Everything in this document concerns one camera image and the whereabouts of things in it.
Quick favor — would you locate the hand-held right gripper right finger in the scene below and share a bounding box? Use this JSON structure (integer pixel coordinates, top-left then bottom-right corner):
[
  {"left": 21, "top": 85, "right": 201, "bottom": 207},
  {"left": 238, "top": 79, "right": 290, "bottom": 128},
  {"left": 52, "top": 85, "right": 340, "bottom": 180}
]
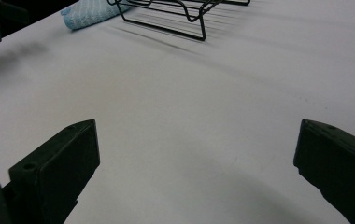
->
[{"left": 292, "top": 119, "right": 355, "bottom": 224}]

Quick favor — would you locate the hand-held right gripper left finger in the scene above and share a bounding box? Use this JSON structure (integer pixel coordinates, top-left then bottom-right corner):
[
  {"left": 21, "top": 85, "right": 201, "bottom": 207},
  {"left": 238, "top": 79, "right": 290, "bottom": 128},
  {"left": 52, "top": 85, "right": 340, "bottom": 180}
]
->
[{"left": 2, "top": 119, "right": 101, "bottom": 224}]

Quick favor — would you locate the light blue striped cloth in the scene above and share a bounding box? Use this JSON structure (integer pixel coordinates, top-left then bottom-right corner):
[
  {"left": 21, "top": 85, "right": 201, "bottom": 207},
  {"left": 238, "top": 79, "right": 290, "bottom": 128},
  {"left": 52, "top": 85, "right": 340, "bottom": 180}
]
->
[{"left": 61, "top": 0, "right": 133, "bottom": 31}]

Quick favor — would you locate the black wire rack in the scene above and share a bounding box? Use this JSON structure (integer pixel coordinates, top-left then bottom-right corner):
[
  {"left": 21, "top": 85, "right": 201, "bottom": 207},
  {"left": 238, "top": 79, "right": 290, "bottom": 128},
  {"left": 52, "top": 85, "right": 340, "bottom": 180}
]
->
[{"left": 106, "top": 0, "right": 251, "bottom": 42}]

